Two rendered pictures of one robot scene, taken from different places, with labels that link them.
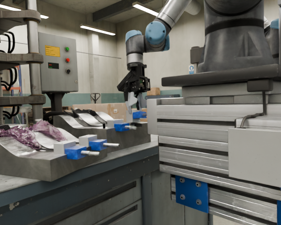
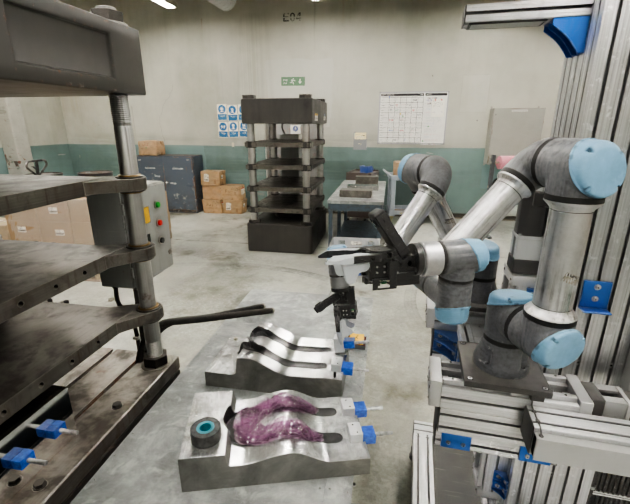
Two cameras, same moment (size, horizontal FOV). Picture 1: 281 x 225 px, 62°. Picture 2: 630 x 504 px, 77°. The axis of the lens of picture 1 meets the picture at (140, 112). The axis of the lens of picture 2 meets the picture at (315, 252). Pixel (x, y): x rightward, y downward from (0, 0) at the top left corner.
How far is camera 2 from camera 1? 1.07 m
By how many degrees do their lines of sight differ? 33
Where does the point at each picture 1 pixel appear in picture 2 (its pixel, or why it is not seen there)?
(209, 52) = (498, 362)
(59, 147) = (358, 437)
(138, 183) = not seen: hidden behind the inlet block
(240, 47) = (520, 363)
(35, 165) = (352, 465)
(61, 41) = (149, 194)
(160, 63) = (159, 91)
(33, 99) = (152, 316)
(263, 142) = (556, 447)
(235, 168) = (538, 456)
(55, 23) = not seen: outside the picture
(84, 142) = (349, 412)
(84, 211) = not seen: hidden behind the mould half
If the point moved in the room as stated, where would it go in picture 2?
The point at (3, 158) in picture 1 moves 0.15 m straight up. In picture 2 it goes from (309, 466) to (309, 420)
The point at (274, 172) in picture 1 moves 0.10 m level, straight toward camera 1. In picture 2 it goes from (558, 459) to (584, 494)
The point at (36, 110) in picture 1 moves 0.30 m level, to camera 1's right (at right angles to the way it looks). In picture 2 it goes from (154, 330) to (228, 312)
